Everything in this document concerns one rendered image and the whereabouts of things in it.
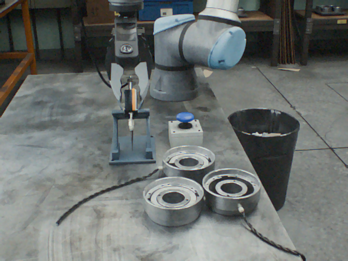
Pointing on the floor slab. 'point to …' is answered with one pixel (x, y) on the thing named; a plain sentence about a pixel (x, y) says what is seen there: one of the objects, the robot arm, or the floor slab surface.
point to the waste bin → (268, 147)
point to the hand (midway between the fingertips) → (130, 97)
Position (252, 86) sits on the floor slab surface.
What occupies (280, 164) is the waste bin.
